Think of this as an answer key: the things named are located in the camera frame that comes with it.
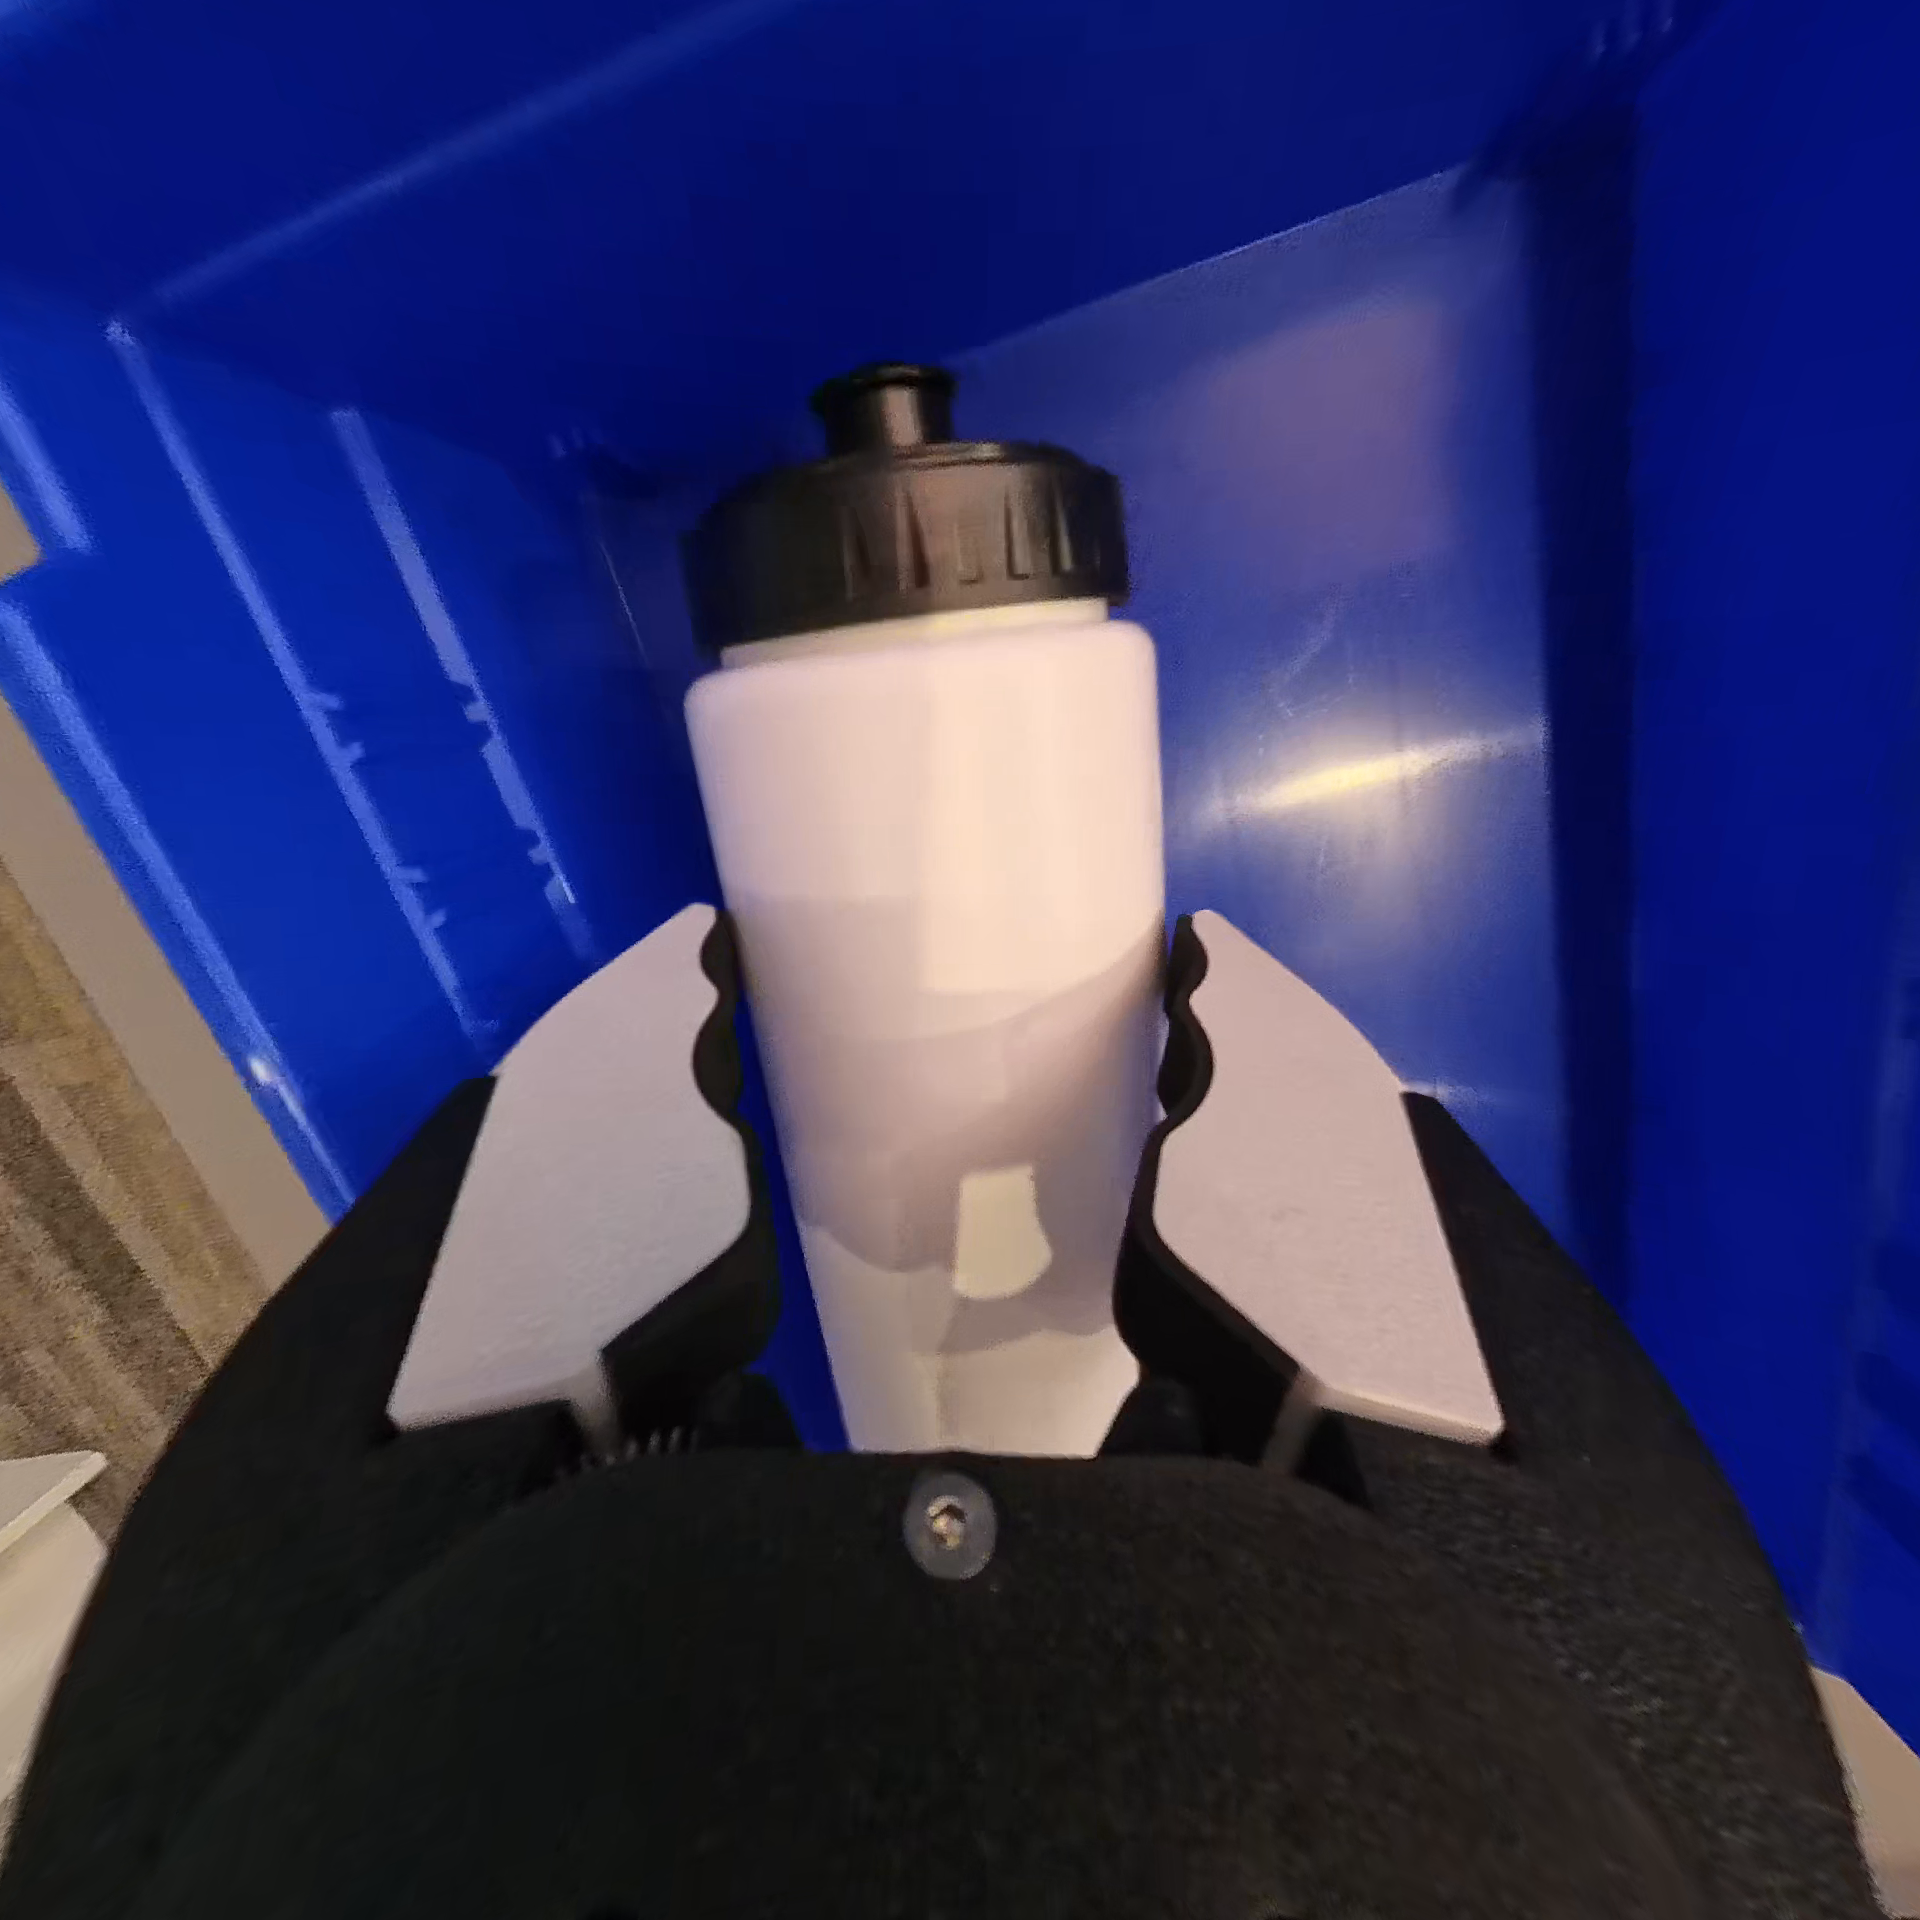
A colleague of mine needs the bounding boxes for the white plastic bottle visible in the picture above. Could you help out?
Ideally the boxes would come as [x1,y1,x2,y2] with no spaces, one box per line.
[681,598,1168,1460]

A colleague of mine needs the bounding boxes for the black bottle lid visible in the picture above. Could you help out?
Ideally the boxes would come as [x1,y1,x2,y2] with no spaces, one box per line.
[681,364,1133,662]

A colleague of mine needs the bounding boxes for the blue plastic bin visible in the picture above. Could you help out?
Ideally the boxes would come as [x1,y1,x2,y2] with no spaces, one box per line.
[0,0,1920,1671]

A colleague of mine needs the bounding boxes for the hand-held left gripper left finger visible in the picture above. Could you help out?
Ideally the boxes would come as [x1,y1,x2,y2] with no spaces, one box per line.
[387,903,784,1464]

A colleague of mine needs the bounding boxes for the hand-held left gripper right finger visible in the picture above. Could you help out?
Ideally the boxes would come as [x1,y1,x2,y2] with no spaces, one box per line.
[1113,910,1507,1478]

